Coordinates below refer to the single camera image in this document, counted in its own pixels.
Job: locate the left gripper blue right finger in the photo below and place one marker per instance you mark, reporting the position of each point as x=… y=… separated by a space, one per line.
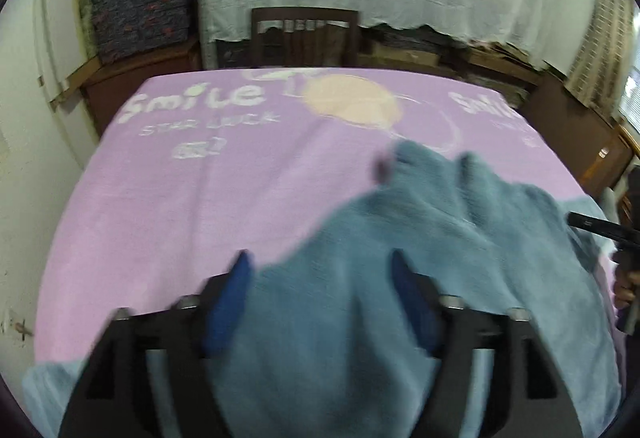
x=526 y=397

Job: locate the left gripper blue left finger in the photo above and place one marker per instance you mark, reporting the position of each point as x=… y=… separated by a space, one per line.
x=114 y=395

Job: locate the blue fleece garment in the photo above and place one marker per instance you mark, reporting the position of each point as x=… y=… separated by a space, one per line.
x=324 y=348

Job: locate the person's right hand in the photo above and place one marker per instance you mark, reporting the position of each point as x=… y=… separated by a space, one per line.
x=624 y=288

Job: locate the checkered window curtain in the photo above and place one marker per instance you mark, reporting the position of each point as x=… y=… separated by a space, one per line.
x=599 y=63

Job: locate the purple Smile table cloth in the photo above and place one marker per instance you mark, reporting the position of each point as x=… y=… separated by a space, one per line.
x=197 y=166

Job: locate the brown wooden side cabinet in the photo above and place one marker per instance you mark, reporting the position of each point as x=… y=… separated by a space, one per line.
x=112 y=85

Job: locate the dark wooden chair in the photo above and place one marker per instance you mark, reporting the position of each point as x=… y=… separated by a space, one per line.
x=304 y=37

